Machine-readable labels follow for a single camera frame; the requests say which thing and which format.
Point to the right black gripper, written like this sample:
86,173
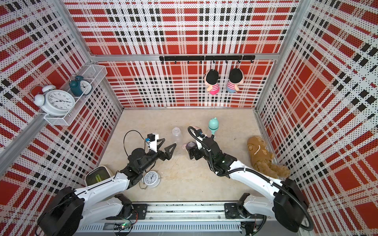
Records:
197,155

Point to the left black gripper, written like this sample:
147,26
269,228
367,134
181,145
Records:
168,156

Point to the clear baby bottle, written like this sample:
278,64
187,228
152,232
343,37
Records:
213,134
177,135

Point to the mint green bottle cap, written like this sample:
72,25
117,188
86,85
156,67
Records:
213,124

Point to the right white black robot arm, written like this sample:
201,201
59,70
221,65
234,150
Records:
280,199

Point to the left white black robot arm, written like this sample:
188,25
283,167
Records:
72,209

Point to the small white alarm clock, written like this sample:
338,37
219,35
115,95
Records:
151,180

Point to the brown plush toy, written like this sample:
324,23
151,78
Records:
261,159

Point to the plush doll pink pants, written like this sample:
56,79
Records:
211,81

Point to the plush doll blue pants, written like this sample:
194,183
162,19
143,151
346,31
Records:
236,78

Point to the teal alarm clock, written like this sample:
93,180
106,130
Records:
79,86

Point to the large white alarm clock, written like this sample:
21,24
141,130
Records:
54,102

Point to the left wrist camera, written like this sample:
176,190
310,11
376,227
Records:
151,141

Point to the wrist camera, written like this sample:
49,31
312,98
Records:
199,138
151,141

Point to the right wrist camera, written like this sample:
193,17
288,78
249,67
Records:
199,138

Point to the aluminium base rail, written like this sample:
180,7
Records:
193,218

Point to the white wire shelf basket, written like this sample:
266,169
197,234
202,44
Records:
92,73

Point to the black hook rail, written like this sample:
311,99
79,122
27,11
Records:
207,58

